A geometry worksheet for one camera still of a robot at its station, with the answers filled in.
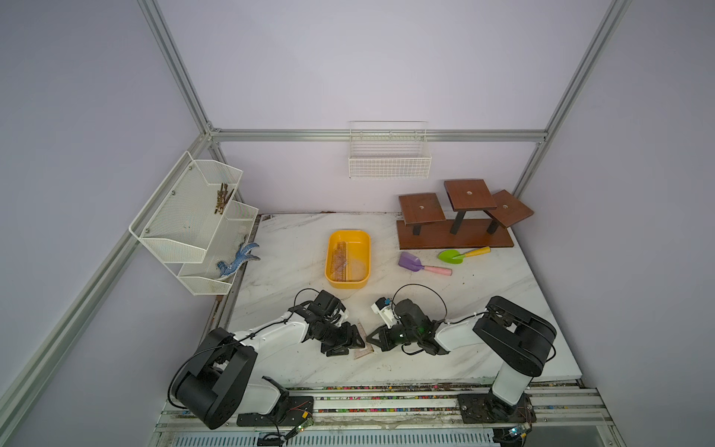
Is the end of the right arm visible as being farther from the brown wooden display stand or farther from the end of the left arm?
the brown wooden display stand

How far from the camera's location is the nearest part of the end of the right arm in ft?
2.28

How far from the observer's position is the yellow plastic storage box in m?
1.00

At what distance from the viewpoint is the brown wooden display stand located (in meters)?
0.98

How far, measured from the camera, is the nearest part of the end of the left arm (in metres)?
0.65
